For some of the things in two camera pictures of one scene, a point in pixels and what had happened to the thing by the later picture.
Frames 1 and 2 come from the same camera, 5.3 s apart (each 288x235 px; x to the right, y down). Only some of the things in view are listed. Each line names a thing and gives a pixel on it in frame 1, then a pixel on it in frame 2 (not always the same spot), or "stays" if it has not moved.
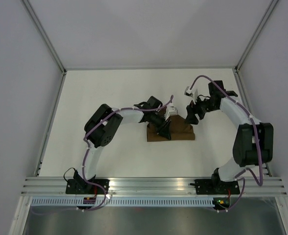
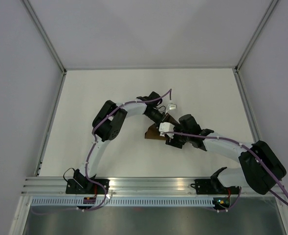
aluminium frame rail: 152,187 stays
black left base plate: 81,186 stays
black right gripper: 192,109 -> 174,142
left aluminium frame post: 28,5 stays
